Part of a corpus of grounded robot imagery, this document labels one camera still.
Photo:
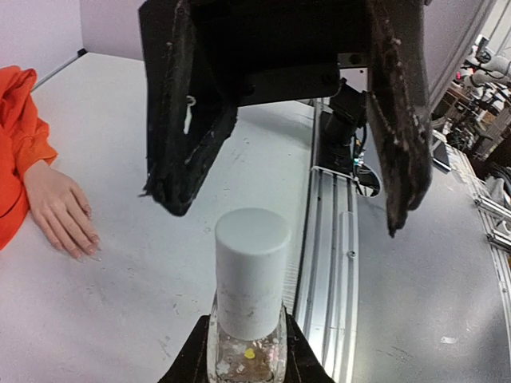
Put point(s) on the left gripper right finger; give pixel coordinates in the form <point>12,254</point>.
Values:
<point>302,366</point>

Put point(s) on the white nail polish cap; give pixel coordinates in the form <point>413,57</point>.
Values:
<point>252,246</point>

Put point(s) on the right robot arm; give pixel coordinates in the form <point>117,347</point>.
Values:
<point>343,127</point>

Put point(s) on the clear nail polish bottle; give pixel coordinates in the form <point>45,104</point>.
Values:
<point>229,359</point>

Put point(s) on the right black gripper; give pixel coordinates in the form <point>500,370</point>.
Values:
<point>204,58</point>

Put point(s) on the mannequin hand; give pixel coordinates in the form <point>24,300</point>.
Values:
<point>61,210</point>

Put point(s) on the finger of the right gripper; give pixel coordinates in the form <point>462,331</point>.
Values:
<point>398,105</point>

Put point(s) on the orange cloth garment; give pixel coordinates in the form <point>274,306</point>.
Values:
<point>24,141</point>

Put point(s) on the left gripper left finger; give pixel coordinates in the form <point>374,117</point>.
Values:
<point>190,365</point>

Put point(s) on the aluminium front rail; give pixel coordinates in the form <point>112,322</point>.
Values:
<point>326,302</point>

